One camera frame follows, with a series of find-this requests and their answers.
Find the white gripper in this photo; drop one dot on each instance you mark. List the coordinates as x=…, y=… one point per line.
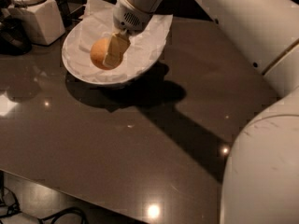
x=129, y=18

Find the dark container behind jar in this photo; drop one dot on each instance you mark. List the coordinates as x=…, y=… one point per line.
x=65, y=12

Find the white crumpled paper sheet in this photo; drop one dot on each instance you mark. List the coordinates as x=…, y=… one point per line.
x=146, y=41

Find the orange fruit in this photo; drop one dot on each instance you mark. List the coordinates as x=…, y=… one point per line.
x=98, y=52

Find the black pan with handle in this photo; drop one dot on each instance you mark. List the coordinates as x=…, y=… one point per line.
x=13, y=38

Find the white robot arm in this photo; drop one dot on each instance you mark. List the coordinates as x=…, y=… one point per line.
x=260, y=176

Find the white oval bowl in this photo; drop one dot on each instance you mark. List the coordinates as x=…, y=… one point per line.
x=70, y=58

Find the white ceramic jar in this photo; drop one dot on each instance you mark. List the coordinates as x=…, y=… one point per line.
x=41, y=19

